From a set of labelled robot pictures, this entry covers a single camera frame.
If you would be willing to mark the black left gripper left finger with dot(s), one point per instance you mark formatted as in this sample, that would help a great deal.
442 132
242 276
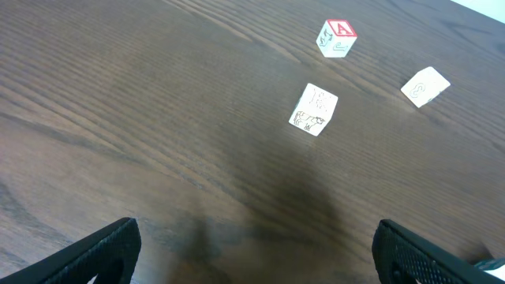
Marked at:
108 255

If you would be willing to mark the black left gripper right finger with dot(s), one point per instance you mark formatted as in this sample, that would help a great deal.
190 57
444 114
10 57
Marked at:
403 257

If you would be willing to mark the white block with cow picture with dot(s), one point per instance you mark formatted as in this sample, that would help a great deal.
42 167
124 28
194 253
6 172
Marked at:
314 110

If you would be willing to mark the white block with number three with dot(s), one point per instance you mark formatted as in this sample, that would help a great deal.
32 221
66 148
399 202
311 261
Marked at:
424 86

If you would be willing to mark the red letter A block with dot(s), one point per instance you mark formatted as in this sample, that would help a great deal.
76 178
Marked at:
336 38

